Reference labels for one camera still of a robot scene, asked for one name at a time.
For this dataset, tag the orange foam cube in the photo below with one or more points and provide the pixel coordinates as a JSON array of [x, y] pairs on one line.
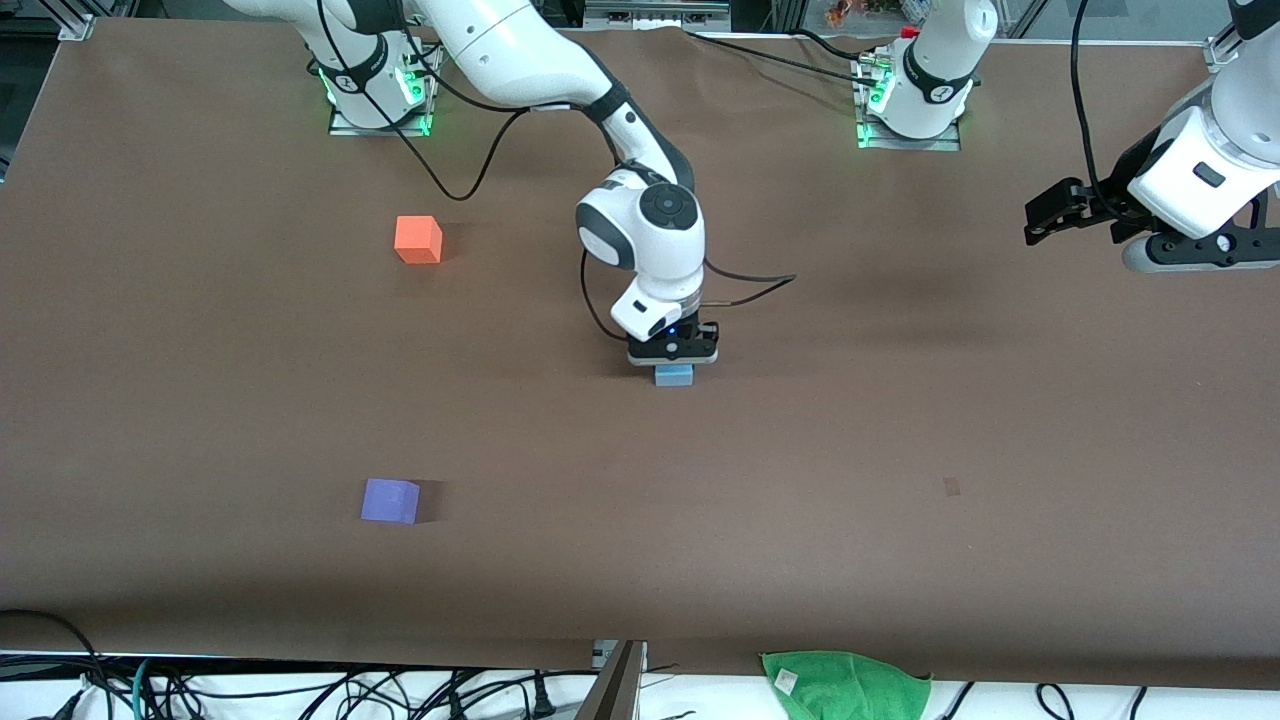
[[415, 240]]

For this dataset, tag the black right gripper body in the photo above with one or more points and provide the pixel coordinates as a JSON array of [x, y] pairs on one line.
[[703, 333]]

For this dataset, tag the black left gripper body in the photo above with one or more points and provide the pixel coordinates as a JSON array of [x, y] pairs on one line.
[[1112, 208]]

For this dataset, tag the brown table cover sheet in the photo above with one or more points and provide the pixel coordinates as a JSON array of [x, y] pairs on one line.
[[600, 550]]

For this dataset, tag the light blue foam cube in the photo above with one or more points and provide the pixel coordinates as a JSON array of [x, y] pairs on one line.
[[675, 377]]

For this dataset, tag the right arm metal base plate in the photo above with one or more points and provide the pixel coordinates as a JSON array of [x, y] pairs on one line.
[[345, 128]]

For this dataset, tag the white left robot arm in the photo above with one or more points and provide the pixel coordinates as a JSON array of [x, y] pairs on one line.
[[1215, 160]]

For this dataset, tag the grey metal box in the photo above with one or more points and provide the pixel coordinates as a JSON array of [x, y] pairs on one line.
[[655, 14]]

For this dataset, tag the orange background object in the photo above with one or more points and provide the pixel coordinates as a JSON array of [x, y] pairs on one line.
[[845, 12]]

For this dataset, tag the purple foam cube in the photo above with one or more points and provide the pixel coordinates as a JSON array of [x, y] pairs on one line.
[[388, 500]]

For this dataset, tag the aluminium profile rail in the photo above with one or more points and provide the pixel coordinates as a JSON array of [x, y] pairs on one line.
[[1222, 55], [70, 18]]

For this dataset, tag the grey angled metal beam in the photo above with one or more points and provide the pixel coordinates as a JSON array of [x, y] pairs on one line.
[[615, 690]]

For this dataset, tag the black power plug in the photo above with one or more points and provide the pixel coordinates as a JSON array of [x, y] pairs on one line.
[[544, 697]]

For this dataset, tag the green cloth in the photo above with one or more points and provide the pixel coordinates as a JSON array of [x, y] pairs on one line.
[[850, 688]]

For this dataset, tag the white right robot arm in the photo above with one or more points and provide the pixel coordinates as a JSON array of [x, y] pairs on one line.
[[500, 50]]

